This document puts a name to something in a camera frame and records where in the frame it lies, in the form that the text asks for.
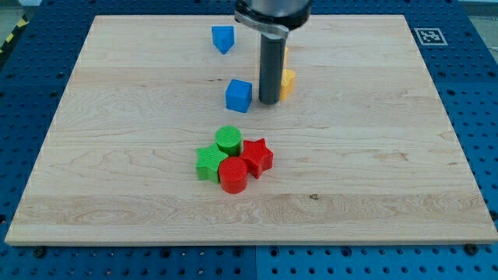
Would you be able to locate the yellow hexagon block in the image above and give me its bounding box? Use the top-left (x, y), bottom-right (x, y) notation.
top-left (282, 47), bottom-right (289, 69)

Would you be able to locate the white fiducial marker tag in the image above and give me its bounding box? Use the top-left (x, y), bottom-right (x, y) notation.
top-left (414, 27), bottom-right (447, 46)

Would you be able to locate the red star block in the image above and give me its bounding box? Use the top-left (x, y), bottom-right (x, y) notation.
top-left (240, 138), bottom-right (274, 179)

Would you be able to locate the light wooden board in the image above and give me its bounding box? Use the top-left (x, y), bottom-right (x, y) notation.
top-left (5, 15), bottom-right (497, 247)

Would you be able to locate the green cylinder block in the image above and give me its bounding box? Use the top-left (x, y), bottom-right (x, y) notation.
top-left (215, 125), bottom-right (242, 156)

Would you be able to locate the green star block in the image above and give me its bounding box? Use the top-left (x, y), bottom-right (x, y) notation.
top-left (195, 143), bottom-right (228, 184)

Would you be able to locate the blue pentagon block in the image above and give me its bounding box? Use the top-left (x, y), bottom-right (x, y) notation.
top-left (211, 26), bottom-right (235, 54)

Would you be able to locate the black board clamp screw left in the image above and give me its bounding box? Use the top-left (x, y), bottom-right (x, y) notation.
top-left (33, 247), bottom-right (46, 258)

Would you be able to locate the blue cube block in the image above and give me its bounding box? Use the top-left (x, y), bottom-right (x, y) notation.
top-left (225, 79), bottom-right (252, 113)

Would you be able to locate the black board clamp screw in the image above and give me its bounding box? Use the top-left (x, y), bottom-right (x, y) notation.
top-left (33, 247), bottom-right (46, 258)
top-left (464, 243), bottom-right (479, 256)

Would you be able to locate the black board clamp screw right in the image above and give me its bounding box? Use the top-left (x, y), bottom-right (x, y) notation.
top-left (464, 243), bottom-right (479, 256)

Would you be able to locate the robot arm flange with clamp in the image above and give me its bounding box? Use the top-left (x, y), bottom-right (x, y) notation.
top-left (234, 0), bottom-right (312, 39)

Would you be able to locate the red cylinder block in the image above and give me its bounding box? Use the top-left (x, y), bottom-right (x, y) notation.
top-left (219, 157), bottom-right (248, 194)

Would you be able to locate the yellow heart block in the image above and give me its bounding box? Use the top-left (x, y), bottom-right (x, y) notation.
top-left (279, 69), bottom-right (296, 101)

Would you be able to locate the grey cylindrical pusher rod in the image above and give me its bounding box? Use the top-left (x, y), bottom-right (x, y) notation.
top-left (258, 33), bottom-right (286, 105)

